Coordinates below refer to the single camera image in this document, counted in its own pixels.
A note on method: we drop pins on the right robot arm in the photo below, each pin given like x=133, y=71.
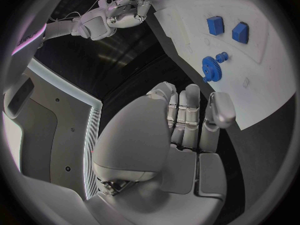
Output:
x=93, y=25

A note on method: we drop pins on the white task board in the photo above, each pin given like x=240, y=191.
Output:
x=234, y=90

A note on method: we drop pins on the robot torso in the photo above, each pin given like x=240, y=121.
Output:
x=39, y=127

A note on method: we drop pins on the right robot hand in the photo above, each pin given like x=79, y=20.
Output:
x=126, y=19

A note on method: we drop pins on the blue gear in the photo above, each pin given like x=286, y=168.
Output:
x=211, y=68

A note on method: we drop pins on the blue block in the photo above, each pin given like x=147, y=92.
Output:
x=215, y=25
x=240, y=33

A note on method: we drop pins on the blue peg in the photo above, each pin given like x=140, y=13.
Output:
x=222, y=56

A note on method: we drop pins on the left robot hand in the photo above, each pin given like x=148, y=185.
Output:
x=133, y=135

